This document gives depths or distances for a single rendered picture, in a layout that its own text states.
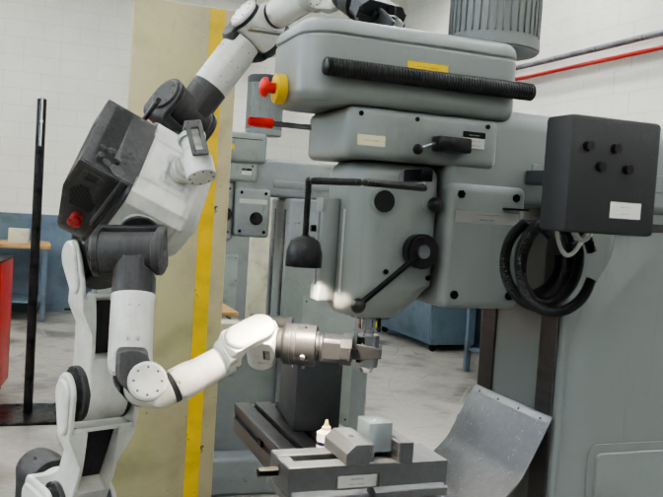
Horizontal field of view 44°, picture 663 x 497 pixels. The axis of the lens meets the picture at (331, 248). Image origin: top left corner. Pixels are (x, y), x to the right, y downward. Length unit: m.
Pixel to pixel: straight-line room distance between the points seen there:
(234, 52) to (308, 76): 0.51
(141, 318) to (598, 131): 0.95
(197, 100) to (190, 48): 1.39
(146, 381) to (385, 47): 0.79
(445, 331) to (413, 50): 7.59
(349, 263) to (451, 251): 0.21
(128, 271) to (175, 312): 1.68
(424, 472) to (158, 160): 0.89
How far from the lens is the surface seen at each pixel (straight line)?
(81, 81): 10.67
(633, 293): 1.85
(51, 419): 5.74
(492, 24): 1.78
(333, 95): 1.55
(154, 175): 1.84
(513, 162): 1.75
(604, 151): 1.55
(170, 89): 2.00
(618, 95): 7.80
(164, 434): 3.48
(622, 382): 1.87
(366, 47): 1.59
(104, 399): 2.16
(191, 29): 3.41
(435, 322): 9.03
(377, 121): 1.59
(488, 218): 1.70
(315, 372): 2.08
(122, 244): 1.73
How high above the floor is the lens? 1.53
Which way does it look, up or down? 3 degrees down
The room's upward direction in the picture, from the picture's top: 4 degrees clockwise
